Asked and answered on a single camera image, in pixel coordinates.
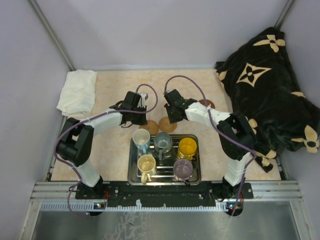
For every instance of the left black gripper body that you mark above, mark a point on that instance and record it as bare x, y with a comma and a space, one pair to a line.
138, 118

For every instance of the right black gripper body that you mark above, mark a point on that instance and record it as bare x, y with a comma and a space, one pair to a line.
172, 117

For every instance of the woven rattan coaster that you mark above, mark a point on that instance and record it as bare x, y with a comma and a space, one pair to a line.
152, 127
166, 126

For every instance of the brown wooden coaster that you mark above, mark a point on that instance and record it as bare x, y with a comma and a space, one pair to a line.
207, 103

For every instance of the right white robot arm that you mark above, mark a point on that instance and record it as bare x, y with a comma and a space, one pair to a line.
237, 138

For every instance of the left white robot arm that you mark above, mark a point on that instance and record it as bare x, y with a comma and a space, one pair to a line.
77, 136

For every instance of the white and blue mug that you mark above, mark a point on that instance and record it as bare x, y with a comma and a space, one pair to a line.
142, 139

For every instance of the grey metal mug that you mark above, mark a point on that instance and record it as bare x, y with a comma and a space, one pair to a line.
163, 143

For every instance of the yellow glass mug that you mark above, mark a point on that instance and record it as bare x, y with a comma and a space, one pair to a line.
187, 148

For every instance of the white folded cloth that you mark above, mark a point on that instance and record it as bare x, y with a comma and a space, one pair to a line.
77, 97

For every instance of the metal tray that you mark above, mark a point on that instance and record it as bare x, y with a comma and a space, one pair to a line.
164, 175

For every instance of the cream mug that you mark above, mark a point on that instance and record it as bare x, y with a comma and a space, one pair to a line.
146, 164

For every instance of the purple mug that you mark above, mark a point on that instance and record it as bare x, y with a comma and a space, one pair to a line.
182, 170

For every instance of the black floral blanket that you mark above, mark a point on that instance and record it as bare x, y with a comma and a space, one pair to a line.
261, 83

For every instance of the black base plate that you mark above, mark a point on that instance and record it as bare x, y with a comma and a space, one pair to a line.
114, 189

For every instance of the aluminium frame rail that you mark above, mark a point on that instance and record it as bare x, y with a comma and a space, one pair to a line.
61, 197

